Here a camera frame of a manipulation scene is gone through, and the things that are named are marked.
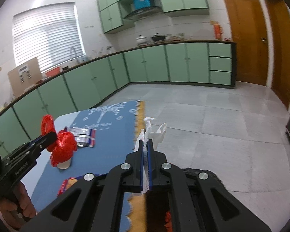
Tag black wok with lid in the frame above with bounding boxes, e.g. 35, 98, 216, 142
152, 32, 166, 43

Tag bin with black bag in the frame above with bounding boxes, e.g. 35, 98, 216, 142
146, 167, 228, 232

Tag blue red snack packet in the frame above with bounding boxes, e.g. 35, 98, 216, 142
57, 174, 105, 197

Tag person's left hand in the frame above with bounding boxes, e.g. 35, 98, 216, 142
0, 181, 37, 230

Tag wooden door with handle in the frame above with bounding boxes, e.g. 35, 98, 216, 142
219, 0, 269, 86

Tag white window blinds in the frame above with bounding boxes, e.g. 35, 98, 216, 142
13, 3, 85, 73

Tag range hood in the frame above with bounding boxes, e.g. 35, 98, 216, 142
124, 6, 163, 21

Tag blue printed table mat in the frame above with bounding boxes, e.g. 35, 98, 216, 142
29, 100, 145, 232

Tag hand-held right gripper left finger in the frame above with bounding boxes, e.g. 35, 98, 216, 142
30, 139, 145, 232

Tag blue box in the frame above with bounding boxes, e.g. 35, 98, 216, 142
133, 0, 152, 9

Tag blue Coffee tree tablecloth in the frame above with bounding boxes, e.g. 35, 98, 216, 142
19, 100, 148, 232

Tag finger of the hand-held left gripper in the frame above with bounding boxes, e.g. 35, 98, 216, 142
26, 131, 58, 160

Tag red plastic wrapper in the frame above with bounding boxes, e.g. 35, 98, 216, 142
49, 130, 77, 167
41, 115, 55, 136

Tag white tissue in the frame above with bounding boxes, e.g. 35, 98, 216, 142
134, 117, 168, 196

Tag cardboard box with white label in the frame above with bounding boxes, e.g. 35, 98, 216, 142
8, 57, 43, 97

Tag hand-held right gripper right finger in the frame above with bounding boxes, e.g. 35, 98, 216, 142
147, 139, 272, 232

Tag red plastic basin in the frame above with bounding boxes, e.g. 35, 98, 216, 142
45, 68, 61, 78

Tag plain wooden door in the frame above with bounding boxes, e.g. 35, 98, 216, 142
262, 0, 290, 114

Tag red thermos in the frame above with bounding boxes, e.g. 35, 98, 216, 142
214, 22, 223, 40

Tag silver blue snack wrapper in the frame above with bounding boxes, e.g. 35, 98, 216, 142
64, 127, 97, 148

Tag green base cabinets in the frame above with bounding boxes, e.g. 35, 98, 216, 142
0, 40, 237, 155

